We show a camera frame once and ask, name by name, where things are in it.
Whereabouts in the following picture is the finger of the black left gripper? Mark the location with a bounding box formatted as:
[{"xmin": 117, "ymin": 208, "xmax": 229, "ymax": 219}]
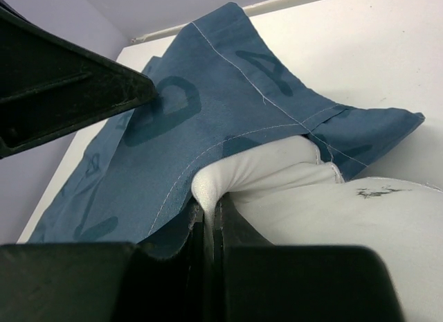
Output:
[{"xmin": 1, "ymin": 1, "xmax": 155, "ymax": 158}]

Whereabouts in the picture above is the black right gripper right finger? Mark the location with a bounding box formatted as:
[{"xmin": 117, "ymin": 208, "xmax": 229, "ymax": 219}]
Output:
[{"xmin": 213, "ymin": 195, "xmax": 404, "ymax": 321}]

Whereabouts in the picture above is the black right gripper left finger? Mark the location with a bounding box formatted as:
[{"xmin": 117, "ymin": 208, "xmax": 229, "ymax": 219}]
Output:
[{"xmin": 1, "ymin": 201, "xmax": 203, "ymax": 321}]

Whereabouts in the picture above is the white pillow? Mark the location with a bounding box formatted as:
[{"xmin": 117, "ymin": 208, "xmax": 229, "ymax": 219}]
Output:
[{"xmin": 191, "ymin": 136, "xmax": 442, "ymax": 321}]

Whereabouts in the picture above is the blue letter-print pillowcase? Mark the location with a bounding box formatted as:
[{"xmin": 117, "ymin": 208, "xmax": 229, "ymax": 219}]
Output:
[{"xmin": 28, "ymin": 3, "xmax": 424, "ymax": 244}]

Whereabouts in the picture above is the aluminium back table rail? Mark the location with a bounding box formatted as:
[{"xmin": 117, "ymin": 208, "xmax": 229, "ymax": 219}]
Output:
[{"xmin": 130, "ymin": 0, "xmax": 364, "ymax": 44}]

